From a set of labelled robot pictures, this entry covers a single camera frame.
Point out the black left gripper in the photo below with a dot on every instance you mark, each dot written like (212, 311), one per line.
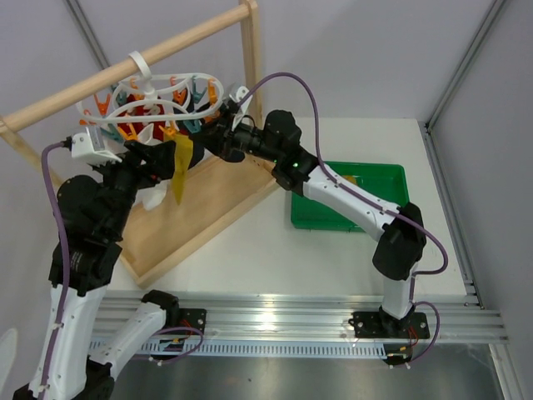
(159, 165)

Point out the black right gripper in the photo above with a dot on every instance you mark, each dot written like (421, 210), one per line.
(221, 139)

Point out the yellow sock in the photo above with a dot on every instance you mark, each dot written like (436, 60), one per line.
(182, 158)
(351, 179)

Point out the white plastic clip hanger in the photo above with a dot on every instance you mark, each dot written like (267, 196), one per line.
(188, 99)

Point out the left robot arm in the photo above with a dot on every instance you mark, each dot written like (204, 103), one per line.
(91, 217)

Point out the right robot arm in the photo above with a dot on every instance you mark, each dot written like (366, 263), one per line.
(396, 229)

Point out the red sock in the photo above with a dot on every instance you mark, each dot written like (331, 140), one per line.
(130, 130)

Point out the wooden drying rack stand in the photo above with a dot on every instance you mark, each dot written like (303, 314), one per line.
(217, 192)

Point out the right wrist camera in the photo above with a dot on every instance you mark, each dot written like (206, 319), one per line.
(238, 103)

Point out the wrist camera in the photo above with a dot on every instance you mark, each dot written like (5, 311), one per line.
(238, 103)
(86, 145)

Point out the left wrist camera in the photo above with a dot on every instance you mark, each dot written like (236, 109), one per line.
(86, 145)

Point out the aluminium mounting rail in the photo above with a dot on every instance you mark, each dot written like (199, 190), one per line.
(285, 326)

